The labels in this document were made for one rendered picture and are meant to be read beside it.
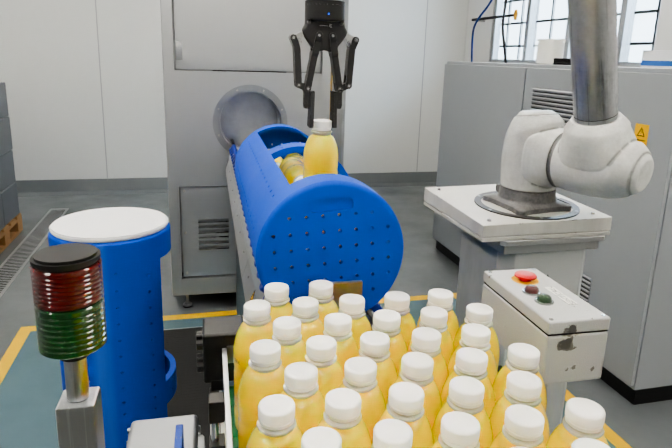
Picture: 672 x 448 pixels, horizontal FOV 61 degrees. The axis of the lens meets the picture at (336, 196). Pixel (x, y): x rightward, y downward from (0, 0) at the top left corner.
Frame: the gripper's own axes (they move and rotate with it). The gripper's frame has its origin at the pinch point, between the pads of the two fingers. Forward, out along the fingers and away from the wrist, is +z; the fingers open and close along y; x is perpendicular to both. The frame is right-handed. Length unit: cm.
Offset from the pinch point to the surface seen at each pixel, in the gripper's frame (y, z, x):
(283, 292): 10.9, 25.3, 28.0
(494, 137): -151, 38, -210
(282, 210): 9.1, 16.9, 11.3
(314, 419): 11, 29, 54
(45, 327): 37, 15, 55
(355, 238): -4.7, 22.7, 11.4
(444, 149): -149, 58, -279
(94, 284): 33, 11, 54
